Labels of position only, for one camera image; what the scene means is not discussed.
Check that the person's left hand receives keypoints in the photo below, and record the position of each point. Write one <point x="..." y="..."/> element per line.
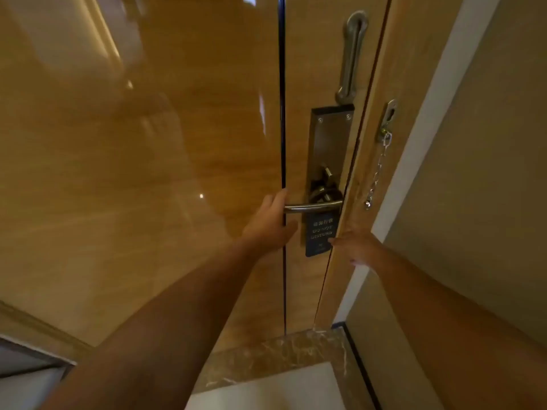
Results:
<point x="267" y="228"/>

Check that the person's right hand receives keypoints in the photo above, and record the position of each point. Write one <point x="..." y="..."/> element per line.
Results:
<point x="357" y="249"/>

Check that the black do-not-disturb door hanger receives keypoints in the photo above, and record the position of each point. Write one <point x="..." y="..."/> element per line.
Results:
<point x="320" y="234"/>

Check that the glossy wooden door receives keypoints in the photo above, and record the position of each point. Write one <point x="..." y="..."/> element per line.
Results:
<point x="149" y="175"/>

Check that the person's right forearm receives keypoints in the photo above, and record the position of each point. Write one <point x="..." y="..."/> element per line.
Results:
<point x="453" y="333"/>

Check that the person's left forearm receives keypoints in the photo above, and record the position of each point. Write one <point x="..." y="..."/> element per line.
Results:
<point x="171" y="333"/>

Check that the metal thumb turn knob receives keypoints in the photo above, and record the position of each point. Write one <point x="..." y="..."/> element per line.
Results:
<point x="327" y="181"/>

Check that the steel inner lock plate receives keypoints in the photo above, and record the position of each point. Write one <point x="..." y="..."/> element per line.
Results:
<point x="328" y="136"/>

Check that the black baseboard strip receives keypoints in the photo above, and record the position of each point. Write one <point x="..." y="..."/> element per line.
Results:
<point x="359" y="362"/>

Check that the white wall trim strip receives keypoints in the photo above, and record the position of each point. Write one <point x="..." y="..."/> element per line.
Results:
<point x="431" y="102"/>

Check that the wooden door frame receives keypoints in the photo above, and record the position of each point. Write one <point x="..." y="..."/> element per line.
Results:
<point x="397" y="81"/>

